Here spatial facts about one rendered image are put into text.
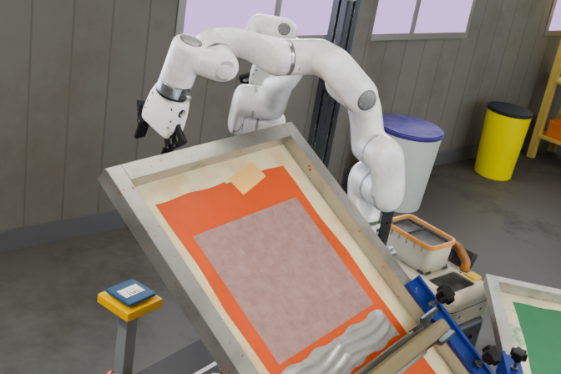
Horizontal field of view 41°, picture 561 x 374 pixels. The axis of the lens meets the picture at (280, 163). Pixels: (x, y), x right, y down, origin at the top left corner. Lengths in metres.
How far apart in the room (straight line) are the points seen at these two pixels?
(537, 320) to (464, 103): 4.20
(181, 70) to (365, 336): 0.69
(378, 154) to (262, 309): 0.56
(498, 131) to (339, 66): 4.76
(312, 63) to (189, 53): 0.30
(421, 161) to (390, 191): 3.40
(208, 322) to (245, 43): 0.70
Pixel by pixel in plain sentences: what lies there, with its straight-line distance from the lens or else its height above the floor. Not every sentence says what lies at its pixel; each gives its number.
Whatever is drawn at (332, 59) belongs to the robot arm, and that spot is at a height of 1.75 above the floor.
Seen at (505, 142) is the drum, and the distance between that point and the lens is 6.46.
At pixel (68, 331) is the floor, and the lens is 3.73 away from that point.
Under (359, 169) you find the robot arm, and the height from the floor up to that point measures 1.44.
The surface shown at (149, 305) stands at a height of 0.95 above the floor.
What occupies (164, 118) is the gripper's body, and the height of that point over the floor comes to 1.58.
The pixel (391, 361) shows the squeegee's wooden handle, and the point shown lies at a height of 1.30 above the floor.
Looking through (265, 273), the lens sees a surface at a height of 1.37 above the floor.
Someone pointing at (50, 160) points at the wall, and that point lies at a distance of 4.24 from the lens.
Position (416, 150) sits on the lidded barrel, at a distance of 5.27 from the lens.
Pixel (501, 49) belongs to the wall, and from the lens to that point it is 6.77.
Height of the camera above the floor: 2.14
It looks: 21 degrees down
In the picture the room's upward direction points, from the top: 10 degrees clockwise
